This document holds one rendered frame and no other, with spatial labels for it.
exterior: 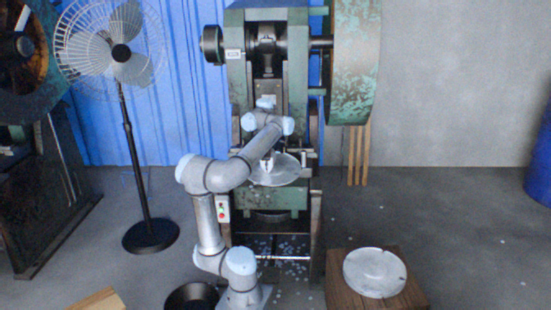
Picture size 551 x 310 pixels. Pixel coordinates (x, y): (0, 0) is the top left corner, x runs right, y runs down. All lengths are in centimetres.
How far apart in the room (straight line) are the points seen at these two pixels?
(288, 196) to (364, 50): 87
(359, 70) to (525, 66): 221
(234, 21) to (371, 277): 133
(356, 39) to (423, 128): 205
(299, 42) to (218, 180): 83
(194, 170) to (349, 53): 75
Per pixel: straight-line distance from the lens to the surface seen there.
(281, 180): 187
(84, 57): 219
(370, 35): 163
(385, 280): 195
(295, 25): 187
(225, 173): 134
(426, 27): 331
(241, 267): 156
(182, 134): 352
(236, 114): 245
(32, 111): 255
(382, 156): 360
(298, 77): 192
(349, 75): 165
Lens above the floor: 173
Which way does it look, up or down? 27 degrees down
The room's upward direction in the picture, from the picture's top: 2 degrees counter-clockwise
